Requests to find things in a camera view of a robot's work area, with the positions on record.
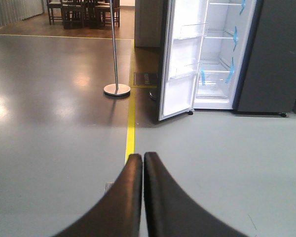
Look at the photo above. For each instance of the lower clear door bin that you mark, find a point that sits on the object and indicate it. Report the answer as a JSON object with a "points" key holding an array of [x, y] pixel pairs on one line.
{"points": [[179, 71]]}

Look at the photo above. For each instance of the blue tape strip lower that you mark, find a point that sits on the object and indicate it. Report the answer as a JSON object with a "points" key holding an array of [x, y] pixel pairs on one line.
{"points": [[231, 72]]}

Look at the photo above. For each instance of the blue tape strip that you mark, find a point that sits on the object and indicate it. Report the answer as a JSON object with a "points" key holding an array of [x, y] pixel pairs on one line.
{"points": [[243, 4], [235, 38], [231, 72]]}

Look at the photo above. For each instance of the dark wooden dining chairs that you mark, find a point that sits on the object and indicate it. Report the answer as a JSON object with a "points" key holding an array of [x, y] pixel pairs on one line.
{"points": [[93, 13]]}

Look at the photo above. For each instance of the dark floor sign sticker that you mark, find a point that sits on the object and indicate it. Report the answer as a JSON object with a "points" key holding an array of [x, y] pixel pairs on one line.
{"points": [[145, 79]]}

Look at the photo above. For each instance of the chrome stanchion post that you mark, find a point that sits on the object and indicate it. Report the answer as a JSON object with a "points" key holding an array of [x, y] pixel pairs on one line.
{"points": [[153, 94]]}

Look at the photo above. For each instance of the matte silver pole stand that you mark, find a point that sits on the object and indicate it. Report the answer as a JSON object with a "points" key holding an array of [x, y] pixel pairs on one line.
{"points": [[115, 89]]}

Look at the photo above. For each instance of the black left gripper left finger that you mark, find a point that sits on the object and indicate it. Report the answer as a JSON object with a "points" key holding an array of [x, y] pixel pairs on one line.
{"points": [[118, 212]]}

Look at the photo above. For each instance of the clear door bin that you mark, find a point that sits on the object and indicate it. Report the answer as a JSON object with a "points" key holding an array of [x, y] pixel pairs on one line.
{"points": [[191, 31], [179, 71]]}

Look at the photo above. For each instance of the blue tape strip middle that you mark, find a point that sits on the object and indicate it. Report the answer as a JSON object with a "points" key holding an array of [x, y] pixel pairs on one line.
{"points": [[235, 38]]}

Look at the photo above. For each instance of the white open fridge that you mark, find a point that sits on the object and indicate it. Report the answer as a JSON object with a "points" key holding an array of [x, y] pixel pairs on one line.
{"points": [[217, 47]]}

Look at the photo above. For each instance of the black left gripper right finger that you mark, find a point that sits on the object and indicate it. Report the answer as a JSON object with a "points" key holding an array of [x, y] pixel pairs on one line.
{"points": [[171, 212]]}

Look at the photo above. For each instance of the clear crisper drawer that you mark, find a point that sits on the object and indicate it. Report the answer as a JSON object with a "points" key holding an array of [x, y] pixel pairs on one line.
{"points": [[215, 85]]}

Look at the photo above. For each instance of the white cabinet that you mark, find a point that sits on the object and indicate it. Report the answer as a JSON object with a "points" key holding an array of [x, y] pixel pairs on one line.
{"points": [[148, 22]]}

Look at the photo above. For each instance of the upper clear door bin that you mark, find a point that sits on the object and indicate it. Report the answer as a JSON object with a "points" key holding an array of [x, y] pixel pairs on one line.
{"points": [[191, 31]]}

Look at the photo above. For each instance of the blue tape strip drawer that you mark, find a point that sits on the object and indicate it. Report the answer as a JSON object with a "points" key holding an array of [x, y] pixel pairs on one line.
{"points": [[203, 77]]}

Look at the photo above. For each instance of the blue tape strip upper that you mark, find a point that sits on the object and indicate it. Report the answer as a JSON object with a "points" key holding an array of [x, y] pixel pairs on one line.
{"points": [[243, 4]]}

